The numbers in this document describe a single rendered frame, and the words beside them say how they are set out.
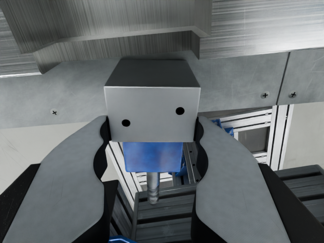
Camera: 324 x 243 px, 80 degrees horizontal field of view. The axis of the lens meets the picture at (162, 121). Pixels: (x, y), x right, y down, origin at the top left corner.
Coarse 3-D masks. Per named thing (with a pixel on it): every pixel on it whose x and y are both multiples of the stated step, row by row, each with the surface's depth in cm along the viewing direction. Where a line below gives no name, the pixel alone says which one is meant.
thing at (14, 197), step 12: (36, 168) 8; (24, 180) 7; (12, 192) 7; (24, 192) 7; (0, 204) 6; (12, 204) 6; (0, 216) 6; (12, 216) 6; (0, 228) 6; (0, 240) 5
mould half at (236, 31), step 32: (224, 0) 5; (256, 0) 5; (288, 0) 5; (320, 0) 5; (0, 32) 5; (224, 32) 5; (256, 32) 5; (288, 32) 5; (320, 32) 5; (0, 64) 6; (32, 64) 6
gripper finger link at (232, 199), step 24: (216, 144) 9; (240, 144) 9; (216, 168) 8; (240, 168) 8; (216, 192) 7; (240, 192) 7; (264, 192) 7; (192, 216) 7; (216, 216) 6; (240, 216) 6; (264, 216) 6; (192, 240) 7; (216, 240) 6; (240, 240) 5; (264, 240) 5; (288, 240) 5
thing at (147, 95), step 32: (128, 64) 13; (160, 64) 13; (128, 96) 10; (160, 96) 10; (192, 96) 10; (128, 128) 11; (160, 128) 11; (192, 128) 11; (128, 160) 14; (160, 160) 14
